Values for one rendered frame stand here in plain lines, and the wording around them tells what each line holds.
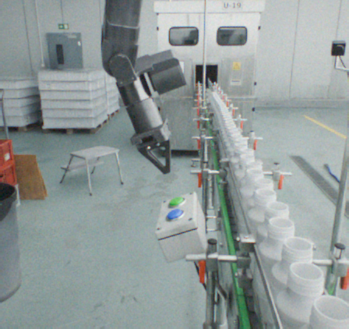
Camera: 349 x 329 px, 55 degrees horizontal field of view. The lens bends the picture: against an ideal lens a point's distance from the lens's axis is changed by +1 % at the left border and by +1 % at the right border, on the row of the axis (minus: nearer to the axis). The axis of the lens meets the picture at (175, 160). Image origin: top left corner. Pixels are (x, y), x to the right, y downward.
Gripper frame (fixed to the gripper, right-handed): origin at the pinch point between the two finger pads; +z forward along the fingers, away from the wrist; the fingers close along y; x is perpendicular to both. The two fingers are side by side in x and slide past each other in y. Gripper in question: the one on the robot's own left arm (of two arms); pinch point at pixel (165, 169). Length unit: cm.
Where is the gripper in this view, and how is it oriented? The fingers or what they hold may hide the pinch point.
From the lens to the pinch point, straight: 68.6
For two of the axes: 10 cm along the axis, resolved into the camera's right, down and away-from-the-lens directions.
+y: 0.6, -2.9, 9.5
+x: -9.4, 3.2, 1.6
